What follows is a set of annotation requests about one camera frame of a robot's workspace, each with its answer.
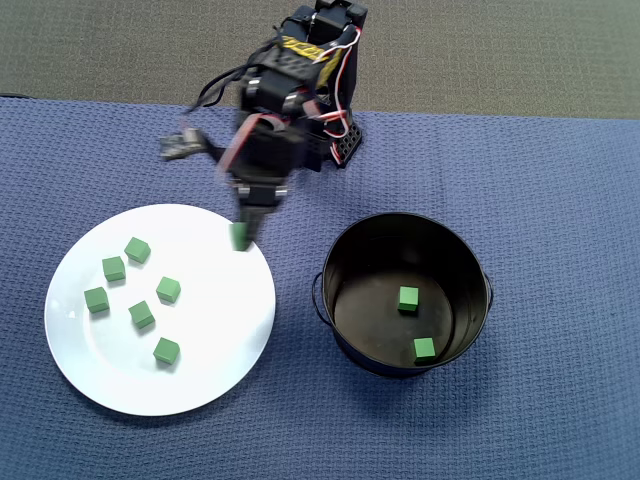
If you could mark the white round plate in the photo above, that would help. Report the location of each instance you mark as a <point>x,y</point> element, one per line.
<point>220,370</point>

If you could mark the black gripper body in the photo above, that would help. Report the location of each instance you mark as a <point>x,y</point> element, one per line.
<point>258,194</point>

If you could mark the black metal bucket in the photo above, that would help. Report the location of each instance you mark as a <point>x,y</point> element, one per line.
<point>370,320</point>

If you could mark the blue woven tablecloth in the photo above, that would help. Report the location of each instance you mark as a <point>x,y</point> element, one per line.
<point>500,200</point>

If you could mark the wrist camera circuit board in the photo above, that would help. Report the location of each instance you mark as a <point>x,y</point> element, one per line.
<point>182,142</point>

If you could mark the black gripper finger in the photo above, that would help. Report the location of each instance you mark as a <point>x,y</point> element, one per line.
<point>257,197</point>

